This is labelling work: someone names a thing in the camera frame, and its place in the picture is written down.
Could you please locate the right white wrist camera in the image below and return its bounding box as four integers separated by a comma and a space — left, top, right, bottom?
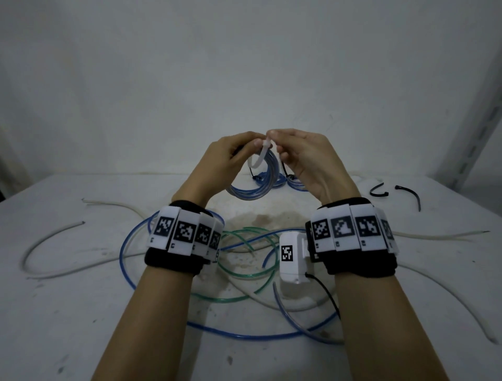
279, 231, 315, 286

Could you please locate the right black marker wristband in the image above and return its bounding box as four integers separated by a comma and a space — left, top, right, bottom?
305, 197, 400, 278

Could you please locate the right black camera cord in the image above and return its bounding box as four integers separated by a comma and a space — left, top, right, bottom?
305, 273, 341, 319

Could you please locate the person's left hand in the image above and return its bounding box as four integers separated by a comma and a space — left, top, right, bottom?
171, 131, 269, 208

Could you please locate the person's right hand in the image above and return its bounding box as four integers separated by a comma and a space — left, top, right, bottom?
266, 128, 361, 207

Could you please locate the white tube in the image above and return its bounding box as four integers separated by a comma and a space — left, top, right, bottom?
21, 221, 86, 276
27, 198, 499, 345

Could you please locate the green tube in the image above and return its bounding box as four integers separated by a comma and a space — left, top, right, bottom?
192, 227, 294, 304

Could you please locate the white perforated shelf upright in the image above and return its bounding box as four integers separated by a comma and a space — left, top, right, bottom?
437, 59, 502, 189

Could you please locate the person's right forearm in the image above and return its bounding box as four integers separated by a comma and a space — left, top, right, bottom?
335, 273, 450, 381

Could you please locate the left black marker wristband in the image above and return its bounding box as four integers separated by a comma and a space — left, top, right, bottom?
144, 200, 225, 277

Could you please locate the black marker wristband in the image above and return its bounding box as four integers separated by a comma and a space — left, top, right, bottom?
144, 200, 225, 277
305, 197, 400, 278

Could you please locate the long black cable tie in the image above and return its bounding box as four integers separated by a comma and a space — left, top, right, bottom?
395, 185, 421, 212

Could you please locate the person's left forearm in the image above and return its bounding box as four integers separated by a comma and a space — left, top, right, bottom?
90, 268, 197, 381

